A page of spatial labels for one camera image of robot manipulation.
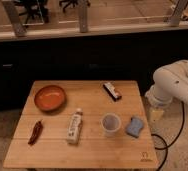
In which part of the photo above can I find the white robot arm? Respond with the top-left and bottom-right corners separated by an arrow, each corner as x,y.
145,60 -> 188,122

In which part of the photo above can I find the blue sponge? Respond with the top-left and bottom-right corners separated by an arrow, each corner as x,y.
125,117 -> 144,138

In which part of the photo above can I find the clear plastic cup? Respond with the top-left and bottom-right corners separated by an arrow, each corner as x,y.
101,113 -> 121,137

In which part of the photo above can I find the black and white eraser box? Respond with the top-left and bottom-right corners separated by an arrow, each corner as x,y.
103,82 -> 122,101

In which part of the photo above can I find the white plastic bottle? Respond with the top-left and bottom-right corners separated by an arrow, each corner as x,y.
66,108 -> 83,144

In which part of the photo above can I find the orange bowl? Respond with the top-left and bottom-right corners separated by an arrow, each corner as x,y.
34,85 -> 66,112

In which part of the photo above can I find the dried red chili pepper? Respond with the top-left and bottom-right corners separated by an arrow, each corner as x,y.
28,121 -> 43,145

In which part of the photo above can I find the black office chair middle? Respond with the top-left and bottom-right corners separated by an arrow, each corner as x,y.
59,0 -> 91,13

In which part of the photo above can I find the black office chair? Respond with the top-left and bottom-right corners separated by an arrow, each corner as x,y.
13,0 -> 49,24
59,0 -> 91,13

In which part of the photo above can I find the black office chair left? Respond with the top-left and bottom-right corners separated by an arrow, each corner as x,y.
13,0 -> 49,24

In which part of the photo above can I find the black power cable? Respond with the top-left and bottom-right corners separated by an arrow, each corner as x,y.
151,101 -> 186,171

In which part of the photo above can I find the grey metal post right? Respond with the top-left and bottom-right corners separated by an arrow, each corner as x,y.
169,0 -> 188,27

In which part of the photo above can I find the grey metal post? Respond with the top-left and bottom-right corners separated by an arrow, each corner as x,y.
78,0 -> 88,33
169,0 -> 188,27
1,0 -> 26,37

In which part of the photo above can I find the grey metal post middle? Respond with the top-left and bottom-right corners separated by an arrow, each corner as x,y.
78,0 -> 88,33

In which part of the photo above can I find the grey metal post left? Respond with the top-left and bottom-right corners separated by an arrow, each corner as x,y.
1,0 -> 26,37

